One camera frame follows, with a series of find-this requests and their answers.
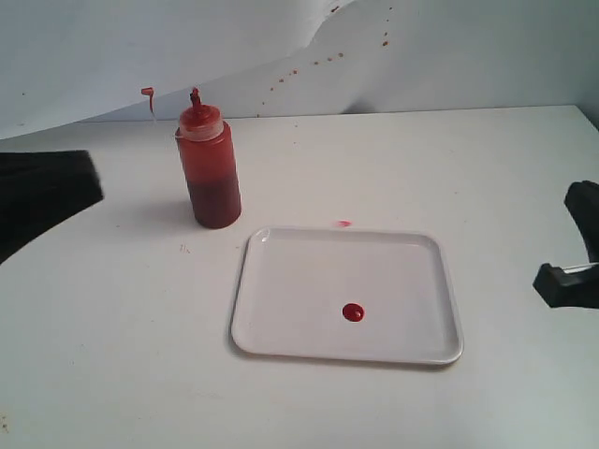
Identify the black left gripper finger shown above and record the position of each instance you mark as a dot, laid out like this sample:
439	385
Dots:
40	190

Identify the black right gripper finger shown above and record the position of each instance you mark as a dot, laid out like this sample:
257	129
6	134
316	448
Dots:
573	287
581	201

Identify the red ketchup squeeze bottle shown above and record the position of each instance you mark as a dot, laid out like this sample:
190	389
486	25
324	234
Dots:
206	150

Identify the red ketchup blob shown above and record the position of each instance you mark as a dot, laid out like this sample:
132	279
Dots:
353	312

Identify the white rectangular tray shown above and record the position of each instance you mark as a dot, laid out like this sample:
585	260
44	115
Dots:
295	281

